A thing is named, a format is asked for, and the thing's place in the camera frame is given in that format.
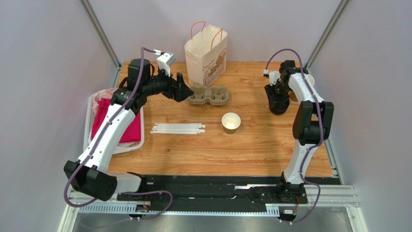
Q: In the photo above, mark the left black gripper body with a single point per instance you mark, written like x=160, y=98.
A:
x=162, y=84

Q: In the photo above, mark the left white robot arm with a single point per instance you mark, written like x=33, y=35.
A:
x=88, y=175

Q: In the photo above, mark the white plastic basket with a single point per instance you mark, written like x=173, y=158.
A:
x=90, y=116

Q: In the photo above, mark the brown paper coffee cup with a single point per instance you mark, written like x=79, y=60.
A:
x=230, y=122

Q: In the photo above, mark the white paper takeout bag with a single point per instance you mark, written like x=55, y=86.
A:
x=206, y=53

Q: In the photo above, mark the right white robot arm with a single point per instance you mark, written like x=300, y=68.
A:
x=312, y=123

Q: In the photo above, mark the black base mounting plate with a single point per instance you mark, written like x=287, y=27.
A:
x=206, y=193

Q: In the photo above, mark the cardboard cup carrier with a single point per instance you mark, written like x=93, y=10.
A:
x=216, y=95

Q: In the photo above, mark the bundle of wrapped straws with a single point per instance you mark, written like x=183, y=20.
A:
x=178, y=128

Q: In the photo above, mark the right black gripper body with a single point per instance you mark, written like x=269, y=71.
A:
x=277, y=105

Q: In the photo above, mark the pink folded cloth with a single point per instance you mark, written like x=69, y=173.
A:
x=132, y=133

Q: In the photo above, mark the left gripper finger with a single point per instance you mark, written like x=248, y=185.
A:
x=180, y=80
x=182, y=93

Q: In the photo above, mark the stack of paper cups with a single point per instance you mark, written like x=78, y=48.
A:
x=302, y=87

